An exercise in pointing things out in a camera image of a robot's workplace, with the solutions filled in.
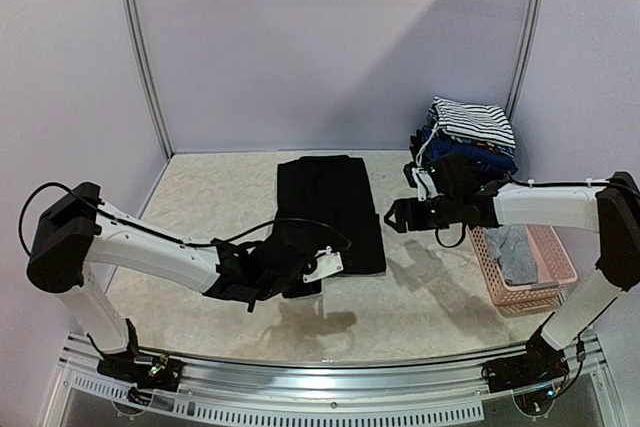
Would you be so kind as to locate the grey garment in basket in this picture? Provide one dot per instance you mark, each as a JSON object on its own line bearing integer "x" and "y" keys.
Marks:
{"x": 509, "y": 247}

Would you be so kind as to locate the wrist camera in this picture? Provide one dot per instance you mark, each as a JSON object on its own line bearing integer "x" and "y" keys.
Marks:
{"x": 327, "y": 262}
{"x": 418, "y": 178}

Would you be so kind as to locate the left aluminium corner post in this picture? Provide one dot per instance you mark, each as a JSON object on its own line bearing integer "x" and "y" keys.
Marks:
{"x": 143, "y": 65}

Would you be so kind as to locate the black white striped shirt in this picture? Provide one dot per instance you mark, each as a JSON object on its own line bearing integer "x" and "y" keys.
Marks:
{"x": 478, "y": 122}

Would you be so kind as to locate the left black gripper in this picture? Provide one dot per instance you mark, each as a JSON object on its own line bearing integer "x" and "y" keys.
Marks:
{"x": 315, "y": 289}

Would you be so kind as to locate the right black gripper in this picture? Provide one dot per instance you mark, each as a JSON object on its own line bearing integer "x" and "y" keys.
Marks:
{"x": 410, "y": 214}

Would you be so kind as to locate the aluminium front rail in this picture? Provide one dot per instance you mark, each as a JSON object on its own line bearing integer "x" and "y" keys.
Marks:
{"x": 447, "y": 391}

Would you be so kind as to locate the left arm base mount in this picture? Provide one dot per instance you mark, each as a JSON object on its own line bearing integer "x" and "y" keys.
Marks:
{"x": 146, "y": 372}

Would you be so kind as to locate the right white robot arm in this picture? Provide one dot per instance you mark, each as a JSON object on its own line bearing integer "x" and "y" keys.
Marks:
{"x": 597, "y": 220}

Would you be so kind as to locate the blue orange patterned shorts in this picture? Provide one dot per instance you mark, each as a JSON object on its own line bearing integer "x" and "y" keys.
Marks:
{"x": 495, "y": 147}

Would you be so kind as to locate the pink plastic laundry basket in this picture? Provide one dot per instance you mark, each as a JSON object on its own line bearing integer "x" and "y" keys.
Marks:
{"x": 555, "y": 268}

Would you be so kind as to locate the dark blue folded garment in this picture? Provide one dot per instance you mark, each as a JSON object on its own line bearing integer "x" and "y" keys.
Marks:
{"x": 481, "y": 158}

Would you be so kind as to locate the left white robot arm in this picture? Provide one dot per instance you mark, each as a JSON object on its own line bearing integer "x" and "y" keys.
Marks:
{"x": 81, "y": 229}

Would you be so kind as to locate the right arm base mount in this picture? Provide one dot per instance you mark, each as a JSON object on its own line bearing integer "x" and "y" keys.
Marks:
{"x": 540, "y": 363}

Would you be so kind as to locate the right aluminium corner post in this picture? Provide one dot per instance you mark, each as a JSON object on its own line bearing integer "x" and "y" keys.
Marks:
{"x": 526, "y": 43}

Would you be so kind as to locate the aluminium corner post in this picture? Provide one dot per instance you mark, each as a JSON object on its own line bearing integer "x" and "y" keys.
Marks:
{"x": 143, "y": 65}
{"x": 526, "y": 43}

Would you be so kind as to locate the black printed folded garment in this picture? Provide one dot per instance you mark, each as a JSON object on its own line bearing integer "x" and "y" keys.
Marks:
{"x": 418, "y": 145}

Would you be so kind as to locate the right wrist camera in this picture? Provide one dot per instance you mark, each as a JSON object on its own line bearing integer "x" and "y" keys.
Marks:
{"x": 418, "y": 178}

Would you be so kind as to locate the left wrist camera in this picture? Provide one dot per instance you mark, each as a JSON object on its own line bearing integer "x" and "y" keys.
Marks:
{"x": 327, "y": 262}

